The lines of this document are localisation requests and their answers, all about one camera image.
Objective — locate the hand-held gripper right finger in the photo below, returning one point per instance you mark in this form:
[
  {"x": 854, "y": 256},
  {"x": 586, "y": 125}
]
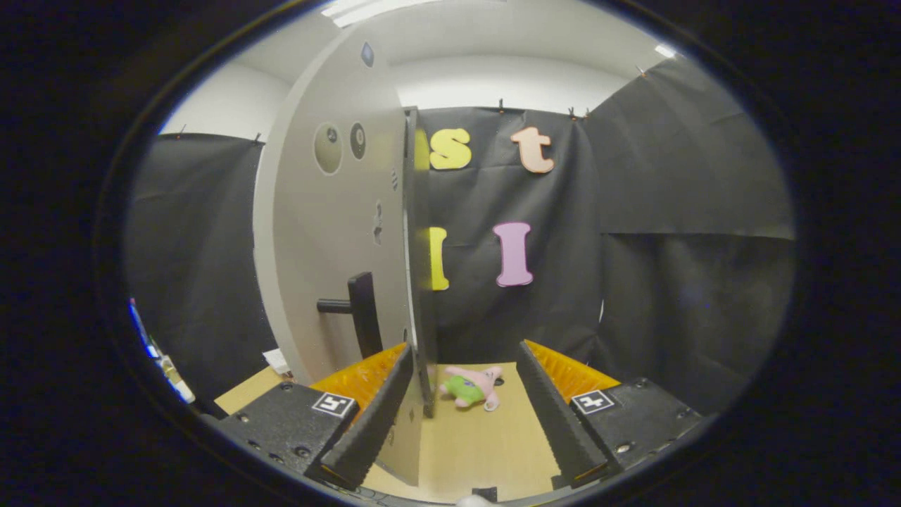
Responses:
[{"x": 556, "y": 422}]

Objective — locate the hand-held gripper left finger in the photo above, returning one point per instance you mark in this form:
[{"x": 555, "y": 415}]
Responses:
[{"x": 380, "y": 415}]

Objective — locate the dark grey shoe cabinet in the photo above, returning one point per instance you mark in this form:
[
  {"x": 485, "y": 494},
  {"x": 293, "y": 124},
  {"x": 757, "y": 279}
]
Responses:
[{"x": 422, "y": 317}]

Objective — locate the white shoe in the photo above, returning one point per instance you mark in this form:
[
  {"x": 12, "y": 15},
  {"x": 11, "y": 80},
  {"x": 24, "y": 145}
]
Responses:
[{"x": 479, "y": 502}]

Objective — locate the light grey shoe cabinet door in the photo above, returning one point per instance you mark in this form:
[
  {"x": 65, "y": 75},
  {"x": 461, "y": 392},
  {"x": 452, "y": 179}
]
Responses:
[{"x": 324, "y": 246}]

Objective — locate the pink and green plush toy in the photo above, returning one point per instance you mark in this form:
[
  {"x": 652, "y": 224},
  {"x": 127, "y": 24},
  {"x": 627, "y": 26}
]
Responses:
[{"x": 471, "y": 387}]

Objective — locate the black backdrop cloth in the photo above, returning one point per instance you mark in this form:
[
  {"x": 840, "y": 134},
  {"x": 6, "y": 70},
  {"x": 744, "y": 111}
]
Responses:
[{"x": 633, "y": 282}]

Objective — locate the white device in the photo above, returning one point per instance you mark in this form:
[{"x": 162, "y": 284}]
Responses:
[{"x": 177, "y": 384}]

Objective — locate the small ceiling light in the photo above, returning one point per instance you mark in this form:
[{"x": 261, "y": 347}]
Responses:
[{"x": 666, "y": 51}]

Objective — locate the long ceiling light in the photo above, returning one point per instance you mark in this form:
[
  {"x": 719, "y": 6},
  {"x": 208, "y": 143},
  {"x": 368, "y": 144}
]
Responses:
[{"x": 373, "y": 10}]

